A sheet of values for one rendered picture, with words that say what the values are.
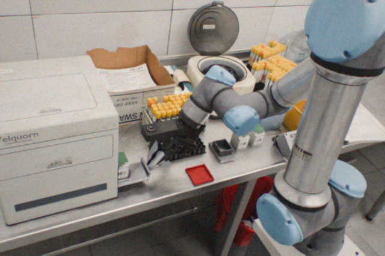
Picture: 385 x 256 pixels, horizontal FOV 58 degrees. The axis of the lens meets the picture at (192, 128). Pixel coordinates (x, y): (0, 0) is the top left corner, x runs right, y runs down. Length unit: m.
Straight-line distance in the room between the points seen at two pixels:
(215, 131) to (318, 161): 0.64
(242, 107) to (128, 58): 0.69
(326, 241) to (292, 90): 0.37
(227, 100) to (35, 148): 0.45
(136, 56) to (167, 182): 0.58
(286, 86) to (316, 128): 0.24
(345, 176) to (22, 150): 0.70
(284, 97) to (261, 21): 0.91
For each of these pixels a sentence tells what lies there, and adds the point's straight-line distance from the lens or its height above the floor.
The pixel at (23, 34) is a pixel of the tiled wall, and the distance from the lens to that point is 1.38.
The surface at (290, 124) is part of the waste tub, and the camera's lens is 1.37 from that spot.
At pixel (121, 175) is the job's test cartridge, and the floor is 0.94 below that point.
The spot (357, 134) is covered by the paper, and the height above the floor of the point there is 0.89.
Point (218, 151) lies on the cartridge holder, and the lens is 1.14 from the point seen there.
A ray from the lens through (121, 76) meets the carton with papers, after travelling 1.37.
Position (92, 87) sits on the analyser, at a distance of 0.88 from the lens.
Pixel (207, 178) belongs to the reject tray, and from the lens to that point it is 1.09.
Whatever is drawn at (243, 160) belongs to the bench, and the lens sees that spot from 1.18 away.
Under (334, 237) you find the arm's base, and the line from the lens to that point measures 0.95.
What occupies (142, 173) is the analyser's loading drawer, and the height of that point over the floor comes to 0.91.
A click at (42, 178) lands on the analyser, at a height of 1.02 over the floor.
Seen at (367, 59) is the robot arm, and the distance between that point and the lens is 0.58.
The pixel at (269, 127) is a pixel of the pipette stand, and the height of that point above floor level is 0.90.
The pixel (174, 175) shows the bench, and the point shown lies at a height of 0.87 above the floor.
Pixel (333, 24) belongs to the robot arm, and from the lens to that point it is 0.56.
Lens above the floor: 1.67
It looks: 39 degrees down
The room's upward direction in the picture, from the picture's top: 11 degrees clockwise
